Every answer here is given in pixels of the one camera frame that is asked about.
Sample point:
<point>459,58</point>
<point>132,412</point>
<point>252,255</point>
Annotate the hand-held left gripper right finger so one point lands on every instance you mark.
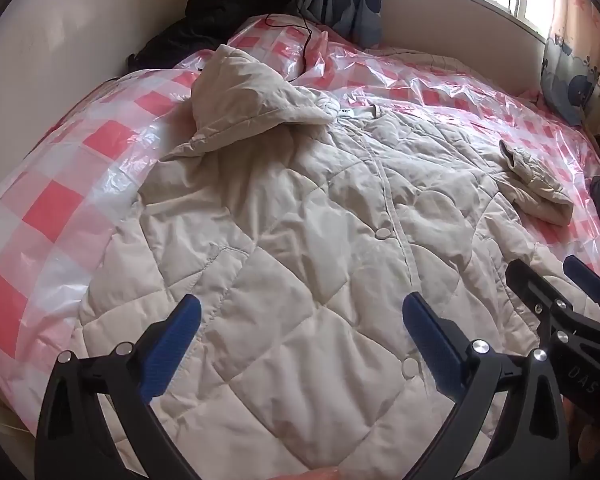
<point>432,345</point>

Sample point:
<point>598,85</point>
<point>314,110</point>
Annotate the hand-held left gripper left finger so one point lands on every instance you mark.
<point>172,345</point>

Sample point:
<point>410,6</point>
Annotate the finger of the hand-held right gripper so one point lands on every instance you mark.
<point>530,285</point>
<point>587,277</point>

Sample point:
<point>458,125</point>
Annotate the beige quilted coat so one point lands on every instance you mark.
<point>290,220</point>

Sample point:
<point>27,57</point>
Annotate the black clothes pile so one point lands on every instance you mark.
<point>220,15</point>

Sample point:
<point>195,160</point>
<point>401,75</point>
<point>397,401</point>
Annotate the person's right hand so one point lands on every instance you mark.
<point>590,440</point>

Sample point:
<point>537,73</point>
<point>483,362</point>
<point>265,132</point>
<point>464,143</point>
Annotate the pink checked plastic sheet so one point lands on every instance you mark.
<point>55,195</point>

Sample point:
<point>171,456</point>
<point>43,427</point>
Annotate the pink curtain with blue hem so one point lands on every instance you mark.
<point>575,35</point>

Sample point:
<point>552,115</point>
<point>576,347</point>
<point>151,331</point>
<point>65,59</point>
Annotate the blue patterned curtain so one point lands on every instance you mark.
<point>352,0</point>

